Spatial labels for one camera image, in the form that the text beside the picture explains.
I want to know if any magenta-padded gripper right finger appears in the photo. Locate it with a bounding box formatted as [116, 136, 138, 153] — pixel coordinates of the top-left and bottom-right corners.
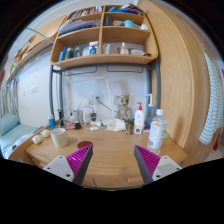
[133, 144, 184, 185]

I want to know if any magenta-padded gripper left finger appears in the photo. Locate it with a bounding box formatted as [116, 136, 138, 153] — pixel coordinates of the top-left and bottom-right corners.
[43, 143, 94, 186]

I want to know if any flat round red coaster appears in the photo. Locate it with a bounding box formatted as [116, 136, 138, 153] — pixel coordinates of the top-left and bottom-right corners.
[76, 140, 94, 150]

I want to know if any cream paper cup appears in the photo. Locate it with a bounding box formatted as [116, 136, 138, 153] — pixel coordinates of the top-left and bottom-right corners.
[49, 127, 69, 149]

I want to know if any clear bottle with white label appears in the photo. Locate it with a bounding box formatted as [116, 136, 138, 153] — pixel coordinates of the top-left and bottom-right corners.
[146, 108, 167, 155]

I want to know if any white tape roll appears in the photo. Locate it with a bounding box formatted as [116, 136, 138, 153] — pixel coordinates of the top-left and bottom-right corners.
[31, 134, 43, 145]
[40, 128, 51, 138]

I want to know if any white pump bottle, red top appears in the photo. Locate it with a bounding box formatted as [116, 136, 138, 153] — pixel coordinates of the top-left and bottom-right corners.
[133, 101, 146, 131]

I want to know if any small blue bottle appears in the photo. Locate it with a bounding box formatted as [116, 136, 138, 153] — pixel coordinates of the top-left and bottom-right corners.
[48, 114, 57, 130]

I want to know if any white crumpled paper bag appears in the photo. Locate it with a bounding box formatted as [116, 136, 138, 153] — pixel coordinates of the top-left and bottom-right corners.
[106, 118, 127, 132]

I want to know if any clear blue pump bottle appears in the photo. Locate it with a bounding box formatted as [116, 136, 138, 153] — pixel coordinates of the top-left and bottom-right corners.
[144, 93, 157, 125]

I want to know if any brown tree creature figurine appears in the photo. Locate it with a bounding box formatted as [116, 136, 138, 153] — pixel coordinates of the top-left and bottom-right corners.
[116, 94, 135, 127]

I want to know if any bed with teal sheet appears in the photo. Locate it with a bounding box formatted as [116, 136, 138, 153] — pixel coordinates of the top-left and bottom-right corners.
[0, 123, 43, 160]

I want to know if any white desk lamp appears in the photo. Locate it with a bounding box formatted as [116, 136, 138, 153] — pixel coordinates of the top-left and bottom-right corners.
[69, 76, 116, 116]

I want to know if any teal pillow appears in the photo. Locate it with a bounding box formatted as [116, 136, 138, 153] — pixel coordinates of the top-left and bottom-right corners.
[0, 112, 20, 137]

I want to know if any striped white green towel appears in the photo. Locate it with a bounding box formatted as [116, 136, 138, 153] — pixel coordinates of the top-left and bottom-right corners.
[198, 51, 224, 146]

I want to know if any wooden wardrobe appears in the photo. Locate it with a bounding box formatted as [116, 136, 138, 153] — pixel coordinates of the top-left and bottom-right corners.
[137, 0, 216, 159]

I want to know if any wooden shelf unit with items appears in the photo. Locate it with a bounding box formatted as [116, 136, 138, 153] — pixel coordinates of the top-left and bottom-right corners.
[49, 3, 160, 70]

